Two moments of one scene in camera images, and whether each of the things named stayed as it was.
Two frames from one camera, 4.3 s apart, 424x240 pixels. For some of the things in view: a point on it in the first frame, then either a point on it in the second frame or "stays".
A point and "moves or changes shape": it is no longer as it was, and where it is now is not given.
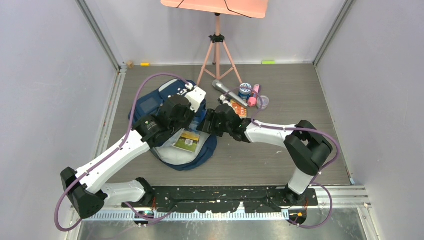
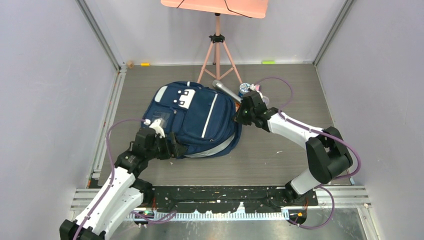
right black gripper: (210, 116) → (239, 117)
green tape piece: (268, 62) stays
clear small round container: (265, 102) stays
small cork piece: (130, 64) stays
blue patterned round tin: (245, 93) stays
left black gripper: (192, 113) → (177, 149)
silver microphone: (221, 86) stays
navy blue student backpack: (148, 104) moves or changes shape
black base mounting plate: (226, 199) stays
